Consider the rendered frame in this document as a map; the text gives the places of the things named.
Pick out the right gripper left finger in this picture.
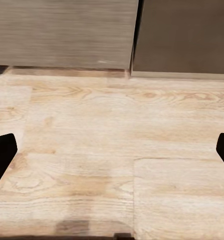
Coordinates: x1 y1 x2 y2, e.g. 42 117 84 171
0 133 18 180

